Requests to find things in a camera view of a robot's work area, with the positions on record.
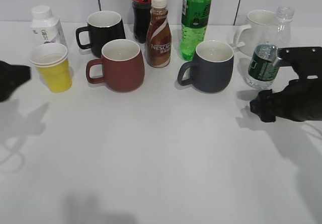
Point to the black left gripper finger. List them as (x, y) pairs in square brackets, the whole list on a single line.
[(12, 77)]

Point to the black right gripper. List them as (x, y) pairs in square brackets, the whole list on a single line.
[(301, 100)]

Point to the clear water bottle green label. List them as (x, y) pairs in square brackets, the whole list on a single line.
[(263, 67)]

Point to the white paper cup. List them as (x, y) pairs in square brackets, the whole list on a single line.
[(48, 54)]

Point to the white milk bottle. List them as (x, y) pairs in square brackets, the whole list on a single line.
[(46, 27)]

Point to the white ceramic mug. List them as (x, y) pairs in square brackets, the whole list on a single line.
[(254, 31)]

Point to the dark grey ceramic mug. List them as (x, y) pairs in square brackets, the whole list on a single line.
[(211, 68)]

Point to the black ceramic mug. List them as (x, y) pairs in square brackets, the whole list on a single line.
[(102, 27)]

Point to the red-brown ceramic mug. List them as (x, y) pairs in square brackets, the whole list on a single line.
[(122, 66)]

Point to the green soda bottle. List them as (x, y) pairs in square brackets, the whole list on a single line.
[(195, 16)]

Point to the brown Nescafe coffee bottle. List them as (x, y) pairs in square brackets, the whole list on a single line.
[(159, 38)]

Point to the dark cola bottle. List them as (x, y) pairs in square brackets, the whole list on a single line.
[(141, 9)]

